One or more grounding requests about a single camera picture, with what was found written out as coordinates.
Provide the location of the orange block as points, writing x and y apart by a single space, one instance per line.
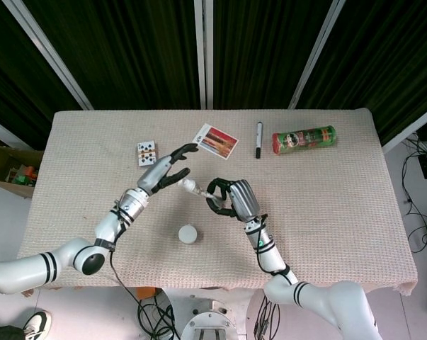
146 294

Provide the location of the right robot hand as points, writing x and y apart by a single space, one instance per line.
243 200

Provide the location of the small white round jar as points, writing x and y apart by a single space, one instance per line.
187 233

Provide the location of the green Pringles can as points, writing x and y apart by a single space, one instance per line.
305 140

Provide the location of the rubber-banded playing card deck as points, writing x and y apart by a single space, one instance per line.
146 153

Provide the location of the dark pleated curtain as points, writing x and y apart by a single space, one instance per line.
128 53
386 63
11 78
262 53

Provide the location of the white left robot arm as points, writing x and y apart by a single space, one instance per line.
68 256

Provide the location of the red photo postcard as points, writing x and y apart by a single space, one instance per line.
218 141

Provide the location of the white upright partition post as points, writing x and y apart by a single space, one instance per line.
203 53

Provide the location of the white cream tube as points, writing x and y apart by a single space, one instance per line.
189 185

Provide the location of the black and white sneaker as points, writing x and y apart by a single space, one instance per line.
36 324

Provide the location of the black marker pen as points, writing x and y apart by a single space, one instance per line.
258 140

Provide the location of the beige waffle tablecloth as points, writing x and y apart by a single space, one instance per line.
323 212

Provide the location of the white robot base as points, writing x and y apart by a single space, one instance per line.
209 318

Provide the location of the white slanted partition post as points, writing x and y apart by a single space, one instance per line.
316 53
50 53

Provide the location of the brown cardboard box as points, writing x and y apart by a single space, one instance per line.
4 159

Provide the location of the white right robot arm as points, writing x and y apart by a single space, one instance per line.
326 297

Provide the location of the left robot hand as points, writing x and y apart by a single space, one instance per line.
154 175

